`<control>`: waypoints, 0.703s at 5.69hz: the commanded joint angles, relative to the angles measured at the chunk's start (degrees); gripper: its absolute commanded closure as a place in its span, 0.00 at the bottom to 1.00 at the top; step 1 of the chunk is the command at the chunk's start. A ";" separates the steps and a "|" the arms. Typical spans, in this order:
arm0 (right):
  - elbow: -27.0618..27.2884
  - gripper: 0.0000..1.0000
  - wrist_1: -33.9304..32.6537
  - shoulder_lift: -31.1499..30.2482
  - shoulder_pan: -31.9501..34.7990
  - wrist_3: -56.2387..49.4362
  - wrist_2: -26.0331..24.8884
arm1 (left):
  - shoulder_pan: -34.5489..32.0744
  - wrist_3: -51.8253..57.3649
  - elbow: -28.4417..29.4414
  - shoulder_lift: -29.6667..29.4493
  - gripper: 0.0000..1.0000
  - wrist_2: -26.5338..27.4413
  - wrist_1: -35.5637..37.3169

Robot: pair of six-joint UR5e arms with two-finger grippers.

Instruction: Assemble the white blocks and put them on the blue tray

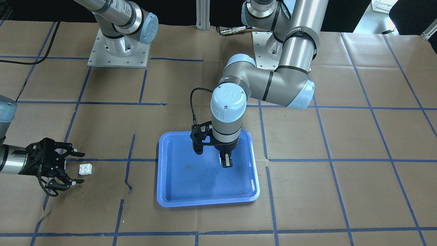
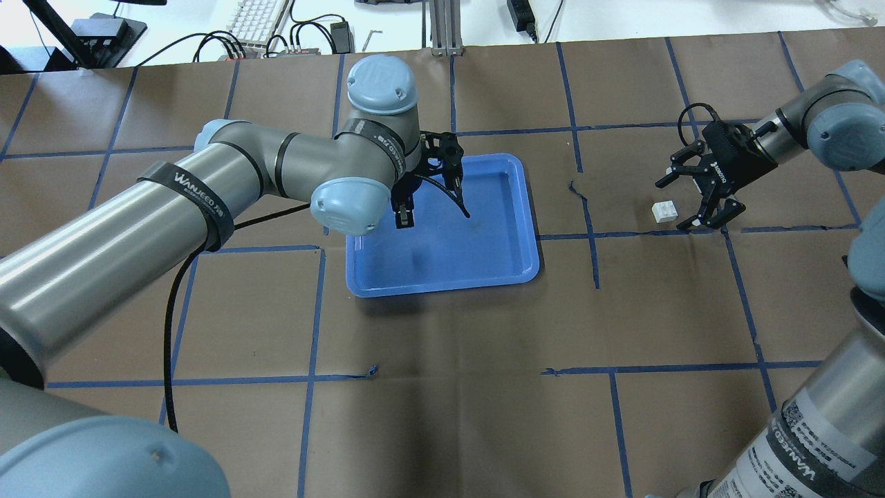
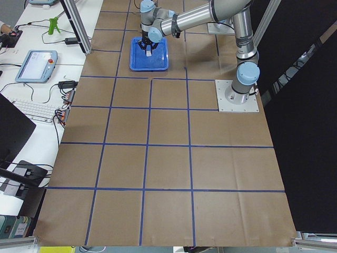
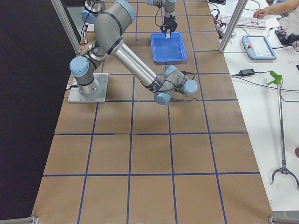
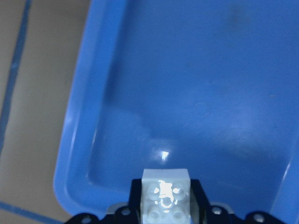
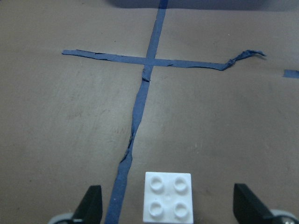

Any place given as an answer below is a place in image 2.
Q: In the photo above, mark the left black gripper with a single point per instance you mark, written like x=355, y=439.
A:
x=403, y=202

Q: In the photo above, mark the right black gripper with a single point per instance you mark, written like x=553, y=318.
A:
x=734, y=173

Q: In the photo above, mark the white block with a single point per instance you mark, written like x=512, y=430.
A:
x=664, y=212

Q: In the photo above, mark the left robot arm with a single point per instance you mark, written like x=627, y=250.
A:
x=57, y=289

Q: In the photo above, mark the blue plastic tray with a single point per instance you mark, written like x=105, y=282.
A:
x=444, y=250

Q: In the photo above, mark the brown paper table mat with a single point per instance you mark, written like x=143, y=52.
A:
x=639, y=361

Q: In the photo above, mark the black power adapter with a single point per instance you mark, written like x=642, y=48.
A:
x=341, y=35
x=522, y=16

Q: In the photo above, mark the white keyboard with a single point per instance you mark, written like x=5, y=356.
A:
x=254, y=22

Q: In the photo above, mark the black monitor stand base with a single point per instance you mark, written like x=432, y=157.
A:
x=107, y=39

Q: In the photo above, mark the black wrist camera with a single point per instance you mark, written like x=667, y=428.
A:
x=442, y=155

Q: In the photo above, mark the aluminium frame post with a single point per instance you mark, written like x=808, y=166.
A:
x=445, y=28

